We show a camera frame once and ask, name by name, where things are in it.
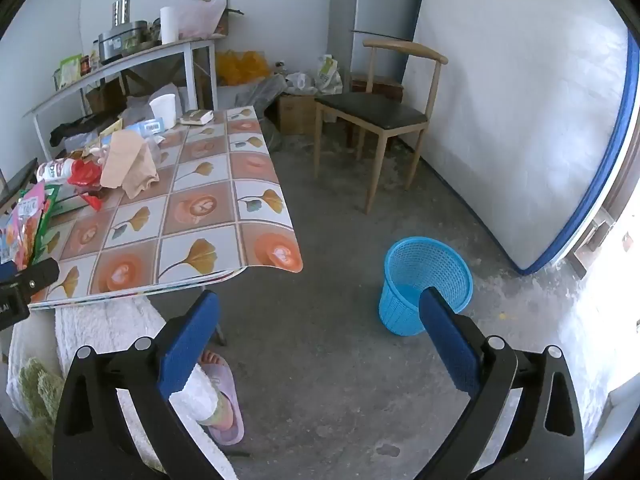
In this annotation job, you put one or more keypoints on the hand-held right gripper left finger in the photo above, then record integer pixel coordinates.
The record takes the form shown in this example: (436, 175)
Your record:
(190, 340)

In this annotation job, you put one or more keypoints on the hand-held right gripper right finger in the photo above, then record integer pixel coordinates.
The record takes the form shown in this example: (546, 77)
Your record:
(447, 335)

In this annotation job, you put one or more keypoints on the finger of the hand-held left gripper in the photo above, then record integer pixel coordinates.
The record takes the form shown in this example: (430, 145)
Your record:
(40, 275)

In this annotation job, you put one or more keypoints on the blue plastic basket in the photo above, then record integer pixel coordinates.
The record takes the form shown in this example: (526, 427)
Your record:
(425, 260)

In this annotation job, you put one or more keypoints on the blue white medicine box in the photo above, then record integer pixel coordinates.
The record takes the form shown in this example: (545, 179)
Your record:
(147, 126)

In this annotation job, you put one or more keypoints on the purple slipper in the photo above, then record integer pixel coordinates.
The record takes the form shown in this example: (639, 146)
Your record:
(230, 410)

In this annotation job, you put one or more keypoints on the wooden stool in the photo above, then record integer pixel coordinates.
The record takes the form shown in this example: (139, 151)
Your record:
(17, 180)

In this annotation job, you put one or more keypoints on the white bottle with red cap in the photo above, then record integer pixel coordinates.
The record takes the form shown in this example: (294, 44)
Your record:
(55, 170)

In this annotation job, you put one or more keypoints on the red plastic packet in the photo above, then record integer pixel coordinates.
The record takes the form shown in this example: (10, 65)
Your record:
(86, 172)

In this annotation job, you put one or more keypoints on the table with patterned tablecloth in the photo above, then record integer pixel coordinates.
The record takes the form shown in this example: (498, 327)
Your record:
(200, 205)

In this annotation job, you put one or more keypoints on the beige paper bag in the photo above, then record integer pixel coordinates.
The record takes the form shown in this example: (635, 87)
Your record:
(127, 162)

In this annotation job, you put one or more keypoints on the black cloth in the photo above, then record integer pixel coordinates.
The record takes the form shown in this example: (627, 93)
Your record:
(80, 130)

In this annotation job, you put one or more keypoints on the white plastic bag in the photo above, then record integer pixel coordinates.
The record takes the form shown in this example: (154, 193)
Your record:
(301, 82)
(140, 105)

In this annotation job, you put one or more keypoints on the white paper cup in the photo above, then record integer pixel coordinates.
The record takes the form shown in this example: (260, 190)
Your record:
(163, 110)

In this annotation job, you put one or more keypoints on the green white packet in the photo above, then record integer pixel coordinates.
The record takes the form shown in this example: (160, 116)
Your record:
(70, 69)

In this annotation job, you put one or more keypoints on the small dark jar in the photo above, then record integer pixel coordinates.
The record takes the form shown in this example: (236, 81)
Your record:
(85, 66)

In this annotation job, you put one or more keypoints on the small gold white box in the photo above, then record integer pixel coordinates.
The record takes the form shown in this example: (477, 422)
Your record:
(196, 117)

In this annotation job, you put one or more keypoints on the white mattress with blue edge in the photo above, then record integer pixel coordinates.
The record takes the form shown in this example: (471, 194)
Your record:
(500, 110)

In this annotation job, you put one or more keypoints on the wooden chair with black seat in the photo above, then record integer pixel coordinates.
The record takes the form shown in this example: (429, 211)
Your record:
(370, 112)

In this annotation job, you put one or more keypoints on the round metal pot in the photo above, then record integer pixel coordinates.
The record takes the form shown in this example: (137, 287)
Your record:
(120, 42)

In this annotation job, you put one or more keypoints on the white side table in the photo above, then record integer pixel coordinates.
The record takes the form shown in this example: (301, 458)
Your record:
(150, 52)

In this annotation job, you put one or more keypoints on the cardboard box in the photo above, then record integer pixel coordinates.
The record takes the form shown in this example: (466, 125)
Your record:
(297, 112)

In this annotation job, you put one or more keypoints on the grey plastic bag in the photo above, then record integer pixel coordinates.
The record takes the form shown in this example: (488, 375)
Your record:
(260, 92)

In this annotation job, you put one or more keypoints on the steel cylinder container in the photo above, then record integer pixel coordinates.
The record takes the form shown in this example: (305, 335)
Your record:
(121, 12)

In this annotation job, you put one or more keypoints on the yellow plastic bag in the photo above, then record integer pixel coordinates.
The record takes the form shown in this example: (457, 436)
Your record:
(242, 67)

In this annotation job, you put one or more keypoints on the white paper towel roll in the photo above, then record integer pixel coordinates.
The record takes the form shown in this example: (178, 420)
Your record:
(169, 25)

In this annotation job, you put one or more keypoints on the white green shopping bag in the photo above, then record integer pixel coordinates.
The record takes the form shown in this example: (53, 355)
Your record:
(327, 72)

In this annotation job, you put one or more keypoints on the pink plastic bag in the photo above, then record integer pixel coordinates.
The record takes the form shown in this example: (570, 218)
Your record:
(200, 17)

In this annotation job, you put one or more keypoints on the grey refrigerator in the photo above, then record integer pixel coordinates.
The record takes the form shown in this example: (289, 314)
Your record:
(380, 0)

